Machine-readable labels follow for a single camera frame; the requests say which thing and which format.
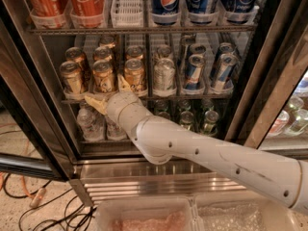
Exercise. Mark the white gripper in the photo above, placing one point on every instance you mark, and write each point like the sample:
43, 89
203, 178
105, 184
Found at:
119, 105

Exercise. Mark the orange can column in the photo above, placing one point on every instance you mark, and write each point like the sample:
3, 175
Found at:
134, 52
104, 76
108, 41
103, 53
134, 74

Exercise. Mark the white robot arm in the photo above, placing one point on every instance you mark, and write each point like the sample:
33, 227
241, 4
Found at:
282, 179

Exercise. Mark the water bottle middle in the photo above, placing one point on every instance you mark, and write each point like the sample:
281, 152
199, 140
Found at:
114, 132

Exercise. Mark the water bottle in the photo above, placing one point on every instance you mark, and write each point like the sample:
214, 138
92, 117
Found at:
91, 127
114, 132

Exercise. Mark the orange can front left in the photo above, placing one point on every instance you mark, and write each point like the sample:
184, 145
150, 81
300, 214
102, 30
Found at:
73, 77

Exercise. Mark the orange can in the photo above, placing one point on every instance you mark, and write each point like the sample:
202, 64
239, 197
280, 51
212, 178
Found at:
78, 56
73, 77

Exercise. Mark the orange can back left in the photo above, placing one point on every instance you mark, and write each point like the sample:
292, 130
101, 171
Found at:
78, 56

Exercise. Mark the green can middle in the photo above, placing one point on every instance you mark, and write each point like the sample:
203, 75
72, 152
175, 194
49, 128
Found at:
186, 120

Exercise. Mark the empty white can tray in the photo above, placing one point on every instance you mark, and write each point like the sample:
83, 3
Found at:
127, 13

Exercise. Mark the blue silver can front left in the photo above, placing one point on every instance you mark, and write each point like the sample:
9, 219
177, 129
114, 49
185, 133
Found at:
193, 71

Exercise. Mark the blue silver can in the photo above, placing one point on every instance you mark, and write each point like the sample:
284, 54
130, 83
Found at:
225, 49
197, 49
222, 70
193, 71

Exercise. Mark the open fridge door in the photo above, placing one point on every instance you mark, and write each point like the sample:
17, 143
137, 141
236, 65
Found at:
29, 90

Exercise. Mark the blue silver can back left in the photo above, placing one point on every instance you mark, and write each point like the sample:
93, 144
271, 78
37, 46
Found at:
197, 49

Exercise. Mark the red cola can right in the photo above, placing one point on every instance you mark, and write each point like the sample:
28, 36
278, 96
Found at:
88, 12

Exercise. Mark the green can right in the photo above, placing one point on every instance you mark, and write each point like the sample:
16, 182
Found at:
209, 123

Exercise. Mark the blue pepsi can left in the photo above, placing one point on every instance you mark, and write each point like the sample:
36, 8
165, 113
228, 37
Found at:
165, 12

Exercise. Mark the blue silver can front right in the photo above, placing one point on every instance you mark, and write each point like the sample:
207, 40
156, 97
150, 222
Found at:
222, 70

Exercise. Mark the steel fridge body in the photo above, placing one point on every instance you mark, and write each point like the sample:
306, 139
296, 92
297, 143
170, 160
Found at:
271, 61

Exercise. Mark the blue silver can back right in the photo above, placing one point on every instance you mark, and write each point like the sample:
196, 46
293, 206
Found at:
225, 49

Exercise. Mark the water bottle left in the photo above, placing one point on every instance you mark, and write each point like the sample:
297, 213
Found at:
91, 127

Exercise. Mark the clear plastic bin left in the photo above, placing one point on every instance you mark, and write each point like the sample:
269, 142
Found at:
160, 213

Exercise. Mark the clear plastic bin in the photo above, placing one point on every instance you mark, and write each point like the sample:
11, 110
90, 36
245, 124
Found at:
160, 213
241, 211

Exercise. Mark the clear plastic bin right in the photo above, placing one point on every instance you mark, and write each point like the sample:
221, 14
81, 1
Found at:
241, 211

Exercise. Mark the middle wire shelf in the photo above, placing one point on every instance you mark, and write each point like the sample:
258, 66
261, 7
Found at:
173, 97

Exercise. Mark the wire shelf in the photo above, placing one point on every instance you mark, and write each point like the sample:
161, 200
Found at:
173, 97
144, 30

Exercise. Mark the top wire shelf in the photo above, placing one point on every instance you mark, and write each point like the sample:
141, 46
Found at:
144, 30

